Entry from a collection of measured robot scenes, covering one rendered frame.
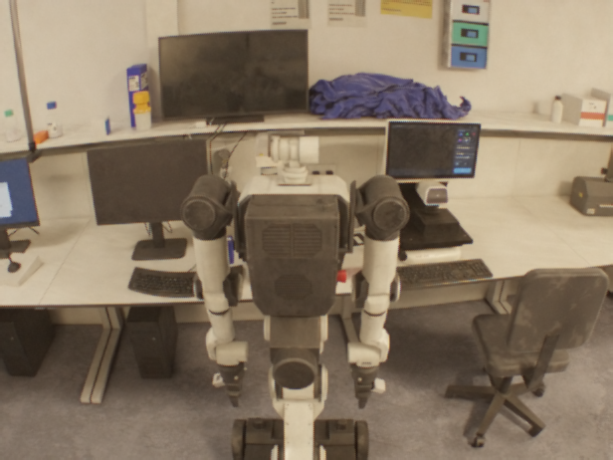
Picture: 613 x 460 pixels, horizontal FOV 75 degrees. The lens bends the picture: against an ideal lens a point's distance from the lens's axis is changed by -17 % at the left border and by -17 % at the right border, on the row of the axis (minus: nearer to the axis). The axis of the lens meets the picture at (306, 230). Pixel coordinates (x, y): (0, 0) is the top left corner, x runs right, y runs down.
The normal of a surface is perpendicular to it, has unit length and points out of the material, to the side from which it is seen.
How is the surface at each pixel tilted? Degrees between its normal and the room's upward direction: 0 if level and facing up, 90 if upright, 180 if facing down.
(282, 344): 45
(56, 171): 90
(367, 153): 90
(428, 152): 93
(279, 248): 90
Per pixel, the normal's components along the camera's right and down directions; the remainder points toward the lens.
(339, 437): 0.00, -0.32
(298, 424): -0.01, -0.07
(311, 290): -0.01, 0.66
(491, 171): 0.12, 0.44
